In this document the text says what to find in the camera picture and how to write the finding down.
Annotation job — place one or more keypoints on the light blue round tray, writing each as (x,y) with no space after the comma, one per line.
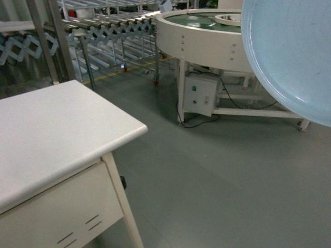
(287,44)

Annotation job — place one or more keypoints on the white control box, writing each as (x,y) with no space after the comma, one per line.
(200,93)

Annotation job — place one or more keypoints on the white round rotary table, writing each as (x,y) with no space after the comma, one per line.
(210,41)

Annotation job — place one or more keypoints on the expandable roller conveyor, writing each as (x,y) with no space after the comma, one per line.
(44,42)

